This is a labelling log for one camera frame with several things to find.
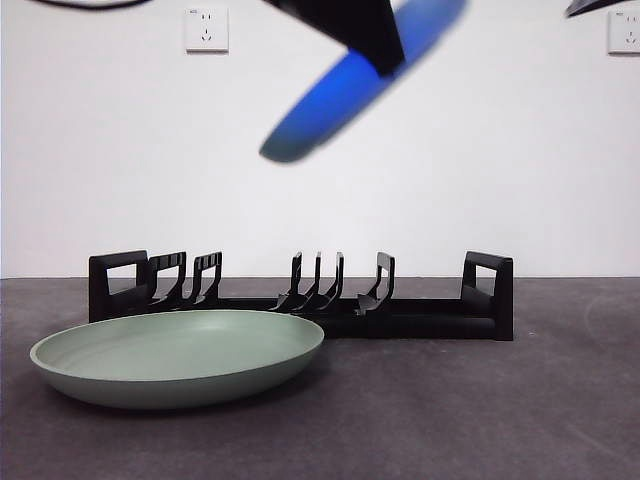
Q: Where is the black plate rack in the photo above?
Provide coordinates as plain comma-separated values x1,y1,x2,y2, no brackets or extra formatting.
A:
88,249,515,343

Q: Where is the white wall socket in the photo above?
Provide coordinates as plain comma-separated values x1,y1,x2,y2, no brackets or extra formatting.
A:
608,10,640,55
185,7,230,54

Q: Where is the pale green plate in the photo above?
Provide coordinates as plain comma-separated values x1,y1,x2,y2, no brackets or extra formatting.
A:
28,309,326,411

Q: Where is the light blue plate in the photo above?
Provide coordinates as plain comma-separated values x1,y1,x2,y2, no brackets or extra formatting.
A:
258,0,471,164

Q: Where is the black cable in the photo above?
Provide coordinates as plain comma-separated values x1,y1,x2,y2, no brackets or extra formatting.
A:
29,0,151,12

